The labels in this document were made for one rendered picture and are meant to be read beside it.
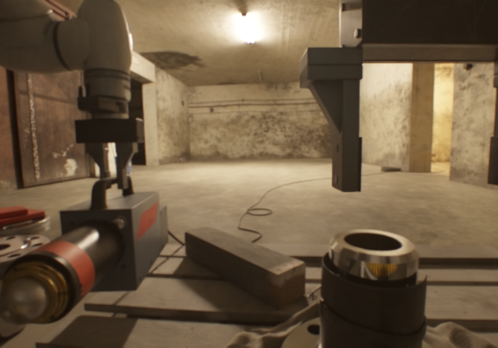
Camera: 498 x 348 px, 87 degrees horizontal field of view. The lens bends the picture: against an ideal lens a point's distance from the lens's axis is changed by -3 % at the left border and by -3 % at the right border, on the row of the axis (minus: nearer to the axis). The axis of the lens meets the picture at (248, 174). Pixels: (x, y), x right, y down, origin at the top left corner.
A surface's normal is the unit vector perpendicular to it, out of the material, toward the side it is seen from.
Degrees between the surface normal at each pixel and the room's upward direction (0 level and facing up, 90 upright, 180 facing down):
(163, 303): 0
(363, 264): 90
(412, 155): 90
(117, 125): 90
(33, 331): 0
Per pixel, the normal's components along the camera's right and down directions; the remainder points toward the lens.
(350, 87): 0.00, 0.11
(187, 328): -0.02, -0.99
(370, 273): -0.44, 0.10
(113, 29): 0.71, 0.00
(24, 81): 0.99, 0.00
